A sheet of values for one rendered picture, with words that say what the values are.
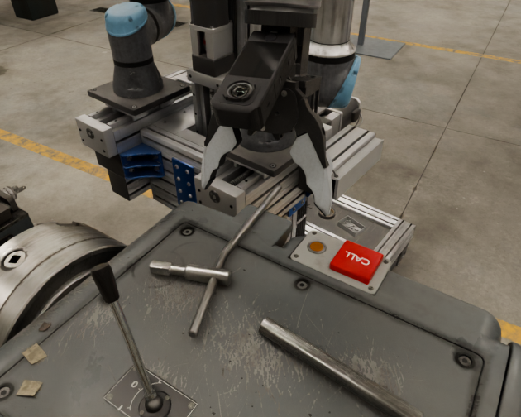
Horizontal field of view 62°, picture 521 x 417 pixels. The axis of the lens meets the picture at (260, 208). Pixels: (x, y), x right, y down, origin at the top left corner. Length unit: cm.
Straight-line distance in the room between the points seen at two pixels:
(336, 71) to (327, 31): 8
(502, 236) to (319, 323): 239
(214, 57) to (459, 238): 196
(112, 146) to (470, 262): 198
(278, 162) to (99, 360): 62
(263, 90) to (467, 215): 265
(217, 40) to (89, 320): 82
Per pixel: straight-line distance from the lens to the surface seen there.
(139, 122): 139
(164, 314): 59
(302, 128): 44
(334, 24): 95
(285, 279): 62
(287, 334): 54
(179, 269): 62
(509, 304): 252
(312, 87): 48
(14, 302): 73
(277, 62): 41
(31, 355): 61
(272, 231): 69
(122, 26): 133
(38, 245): 78
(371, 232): 232
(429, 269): 252
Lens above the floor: 172
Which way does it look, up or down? 39 degrees down
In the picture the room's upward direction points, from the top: straight up
